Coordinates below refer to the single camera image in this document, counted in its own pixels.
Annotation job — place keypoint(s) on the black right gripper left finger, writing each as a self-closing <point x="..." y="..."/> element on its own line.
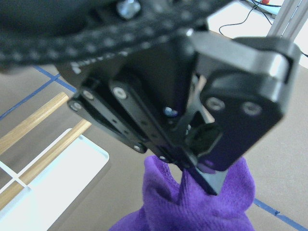
<point x="130" y="117"/>

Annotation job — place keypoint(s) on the white wooden towel rack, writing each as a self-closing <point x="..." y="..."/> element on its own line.
<point x="53" y="184"/>

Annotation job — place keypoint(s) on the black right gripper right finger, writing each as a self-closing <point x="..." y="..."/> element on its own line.
<point x="244" y="107"/>

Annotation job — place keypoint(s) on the purple towel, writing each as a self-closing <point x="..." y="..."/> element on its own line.
<point x="171" y="206"/>

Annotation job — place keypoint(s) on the aluminium frame post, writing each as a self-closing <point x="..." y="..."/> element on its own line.
<point x="290" y="19"/>

